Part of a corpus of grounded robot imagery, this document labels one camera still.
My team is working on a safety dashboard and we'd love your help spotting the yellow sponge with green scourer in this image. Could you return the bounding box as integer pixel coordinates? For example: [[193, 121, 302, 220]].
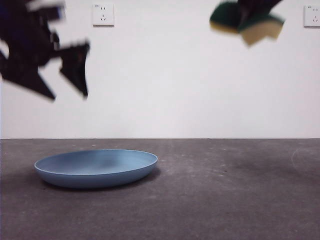
[[209, 1, 286, 47]]

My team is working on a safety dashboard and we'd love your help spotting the blue round plate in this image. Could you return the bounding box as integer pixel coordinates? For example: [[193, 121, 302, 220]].
[[34, 149, 159, 189]]

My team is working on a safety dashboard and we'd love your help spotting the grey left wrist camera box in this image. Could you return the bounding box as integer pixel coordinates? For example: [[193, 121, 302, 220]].
[[26, 1, 66, 21]]

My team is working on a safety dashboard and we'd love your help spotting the white wall socket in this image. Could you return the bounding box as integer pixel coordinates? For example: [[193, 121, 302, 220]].
[[92, 3, 115, 27], [303, 4, 320, 28]]

